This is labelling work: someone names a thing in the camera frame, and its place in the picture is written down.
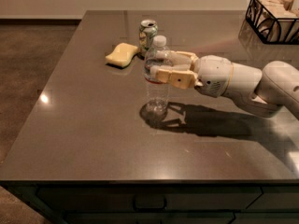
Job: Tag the green soda can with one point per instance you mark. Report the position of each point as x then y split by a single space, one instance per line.
147 30

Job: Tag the dark cabinet drawer front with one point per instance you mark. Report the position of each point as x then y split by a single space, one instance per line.
145 198

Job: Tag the yellow sponge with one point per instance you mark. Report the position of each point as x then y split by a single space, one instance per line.
122 55

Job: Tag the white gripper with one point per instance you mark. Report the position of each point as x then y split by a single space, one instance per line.
213 74

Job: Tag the white packets in basket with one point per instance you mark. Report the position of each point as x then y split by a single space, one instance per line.
277 14

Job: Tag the clear plastic water bottle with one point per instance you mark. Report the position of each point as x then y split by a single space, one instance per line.
157 57

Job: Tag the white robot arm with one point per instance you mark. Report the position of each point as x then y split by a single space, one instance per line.
261 92

